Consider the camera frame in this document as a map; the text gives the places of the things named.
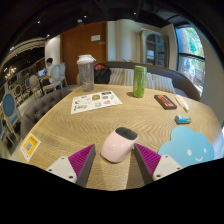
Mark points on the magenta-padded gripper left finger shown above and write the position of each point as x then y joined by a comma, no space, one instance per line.
63,168

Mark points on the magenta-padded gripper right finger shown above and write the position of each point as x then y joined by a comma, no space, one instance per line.
165,165

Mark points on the pink computer mouse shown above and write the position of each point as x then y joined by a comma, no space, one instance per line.
116,146

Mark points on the blue cloud-shaped mouse pad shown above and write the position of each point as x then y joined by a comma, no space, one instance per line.
186,146

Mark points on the yellow square sticker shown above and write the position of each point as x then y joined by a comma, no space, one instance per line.
30,146

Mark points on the small green blue pack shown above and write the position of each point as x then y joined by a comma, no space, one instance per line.
183,119

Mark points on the black box with red print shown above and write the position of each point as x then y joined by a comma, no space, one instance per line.
165,102

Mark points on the white tube packet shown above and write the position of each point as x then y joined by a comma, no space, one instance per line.
182,102

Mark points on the grey tufted sofa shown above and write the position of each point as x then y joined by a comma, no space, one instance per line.
41,106

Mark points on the white sticker sheet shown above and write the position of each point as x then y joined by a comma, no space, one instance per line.
95,101

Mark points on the striped cushion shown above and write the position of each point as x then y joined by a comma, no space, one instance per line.
128,77
116,76
163,84

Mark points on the group of blue chairs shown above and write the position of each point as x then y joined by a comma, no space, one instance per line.
9,106

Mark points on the brown curved bench sofa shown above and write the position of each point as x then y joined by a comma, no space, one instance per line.
181,83

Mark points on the green drink can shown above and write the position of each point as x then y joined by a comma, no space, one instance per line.
140,81

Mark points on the white dining chair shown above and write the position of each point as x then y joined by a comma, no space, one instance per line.
63,71
55,78

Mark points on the clear shaker bottle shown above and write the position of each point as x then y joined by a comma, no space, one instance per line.
86,75

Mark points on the laptop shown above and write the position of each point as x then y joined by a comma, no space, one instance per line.
41,72

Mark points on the person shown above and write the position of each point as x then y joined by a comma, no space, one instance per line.
49,68

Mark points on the black backpack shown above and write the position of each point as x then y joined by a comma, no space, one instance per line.
102,75

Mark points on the black-framed window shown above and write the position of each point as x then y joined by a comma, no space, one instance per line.
191,60

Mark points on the arched glass cabinet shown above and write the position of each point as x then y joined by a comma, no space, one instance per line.
155,50

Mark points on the brown wooden door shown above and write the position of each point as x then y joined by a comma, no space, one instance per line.
75,45

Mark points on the white door sign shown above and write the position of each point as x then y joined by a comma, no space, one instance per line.
95,37

